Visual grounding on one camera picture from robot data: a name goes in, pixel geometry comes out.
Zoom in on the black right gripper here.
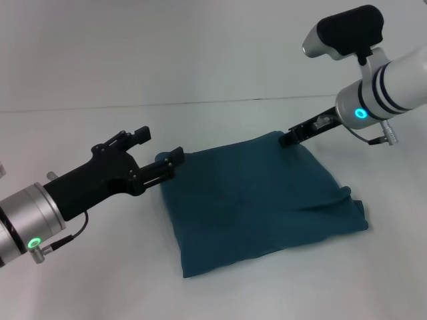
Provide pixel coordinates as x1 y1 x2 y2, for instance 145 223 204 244
278 105 343 149

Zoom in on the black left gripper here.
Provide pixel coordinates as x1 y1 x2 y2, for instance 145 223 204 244
43 125 185 223

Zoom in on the teal t-shirt with FREE print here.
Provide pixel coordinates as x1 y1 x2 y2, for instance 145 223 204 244
155 131 370 279

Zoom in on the left arm cable with connector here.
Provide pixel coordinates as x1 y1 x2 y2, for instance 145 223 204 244
29 209 89 265

